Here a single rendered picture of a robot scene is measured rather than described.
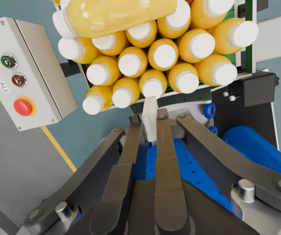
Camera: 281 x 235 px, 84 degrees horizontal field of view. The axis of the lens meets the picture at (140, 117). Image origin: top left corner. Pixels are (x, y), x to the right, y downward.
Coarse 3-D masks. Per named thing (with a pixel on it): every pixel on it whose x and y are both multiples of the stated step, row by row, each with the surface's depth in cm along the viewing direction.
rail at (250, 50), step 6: (246, 0) 34; (252, 0) 32; (246, 6) 34; (252, 6) 32; (246, 12) 35; (252, 12) 33; (246, 18) 35; (252, 18) 33; (246, 48) 37; (252, 48) 35; (246, 54) 38; (252, 54) 36; (246, 60) 38; (252, 60) 36; (246, 66) 39; (252, 66) 37; (252, 72) 37
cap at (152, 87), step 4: (152, 80) 31; (144, 84) 31; (148, 84) 30; (152, 84) 30; (156, 84) 30; (160, 84) 31; (144, 88) 31; (148, 88) 31; (152, 88) 31; (156, 88) 31; (160, 88) 30; (144, 92) 31; (148, 92) 31; (152, 92) 31; (156, 92) 31; (160, 92) 31; (148, 96) 31; (156, 96) 31
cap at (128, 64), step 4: (124, 56) 29; (128, 56) 29; (132, 56) 29; (120, 60) 29; (124, 60) 29; (128, 60) 29; (132, 60) 29; (136, 60) 29; (120, 64) 29; (124, 64) 29; (128, 64) 29; (132, 64) 29; (136, 64) 29; (120, 68) 30; (124, 68) 30; (128, 68) 30; (132, 68) 30; (136, 68) 29; (124, 72) 30; (128, 72) 30; (132, 72) 30; (136, 72) 30
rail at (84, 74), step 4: (56, 4) 35; (56, 8) 35; (60, 8) 36; (80, 64) 40; (84, 64) 42; (80, 68) 40; (84, 68) 41; (84, 72) 41; (84, 76) 41; (84, 80) 41; (88, 80) 42; (88, 84) 42; (92, 84) 44; (88, 88) 42
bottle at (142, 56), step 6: (126, 48) 33; (132, 48) 32; (138, 48) 33; (120, 54) 33; (126, 54) 31; (132, 54) 30; (138, 54) 31; (144, 54) 33; (138, 60) 31; (144, 60) 33; (144, 66) 33; (138, 72) 33
